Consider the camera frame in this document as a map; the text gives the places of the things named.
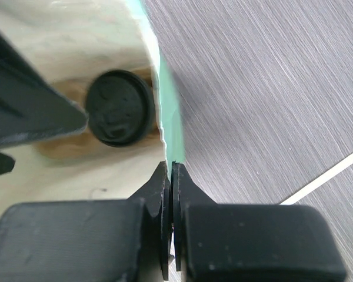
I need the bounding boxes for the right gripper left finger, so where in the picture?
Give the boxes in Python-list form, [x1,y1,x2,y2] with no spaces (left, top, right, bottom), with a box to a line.
[0,162,170,281]

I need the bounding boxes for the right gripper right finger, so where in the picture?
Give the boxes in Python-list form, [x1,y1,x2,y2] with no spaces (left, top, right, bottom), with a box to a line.
[171,163,347,281]

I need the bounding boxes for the brown cardboard cup carrier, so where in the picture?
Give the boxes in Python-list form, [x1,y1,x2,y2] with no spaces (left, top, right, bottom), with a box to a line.
[35,69,159,159]

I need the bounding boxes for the green paper gift bag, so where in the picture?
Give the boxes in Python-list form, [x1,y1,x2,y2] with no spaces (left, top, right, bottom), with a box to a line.
[0,1,185,216]

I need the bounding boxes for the black plastic cup lid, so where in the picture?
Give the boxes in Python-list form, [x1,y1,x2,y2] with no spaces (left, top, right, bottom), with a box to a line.
[85,70,156,147]

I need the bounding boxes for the white wrapped straw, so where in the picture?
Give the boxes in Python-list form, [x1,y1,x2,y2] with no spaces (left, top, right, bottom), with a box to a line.
[280,152,353,205]

